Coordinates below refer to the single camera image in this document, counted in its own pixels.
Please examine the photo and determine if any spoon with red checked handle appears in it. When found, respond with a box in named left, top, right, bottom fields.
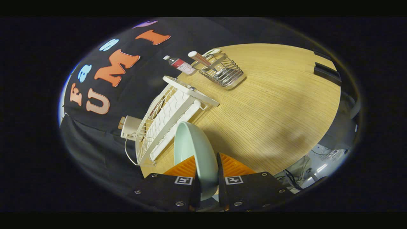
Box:
left=188, top=51, right=220, bottom=72

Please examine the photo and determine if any clear bottle with red label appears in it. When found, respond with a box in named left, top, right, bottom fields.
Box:
left=163, top=55, right=196, bottom=75

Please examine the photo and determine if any white wire dish rack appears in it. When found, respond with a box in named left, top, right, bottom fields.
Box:
left=135, top=76, right=220, bottom=166

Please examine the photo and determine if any pale green plate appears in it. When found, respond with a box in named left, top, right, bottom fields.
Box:
left=174, top=121, right=219, bottom=201

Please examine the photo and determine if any white toaster cable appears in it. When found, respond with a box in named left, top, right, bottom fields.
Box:
left=124, top=138, right=141, bottom=166

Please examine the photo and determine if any silver wire basket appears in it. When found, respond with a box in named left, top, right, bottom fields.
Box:
left=192, top=52, right=247, bottom=91

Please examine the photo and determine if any white toaster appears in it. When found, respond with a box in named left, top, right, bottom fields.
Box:
left=120, top=115, right=144, bottom=141

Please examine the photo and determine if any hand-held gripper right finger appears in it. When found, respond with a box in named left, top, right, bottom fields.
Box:
left=217, top=152, right=295, bottom=212

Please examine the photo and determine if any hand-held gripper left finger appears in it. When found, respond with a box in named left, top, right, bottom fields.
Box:
left=134, top=155, right=202, bottom=212

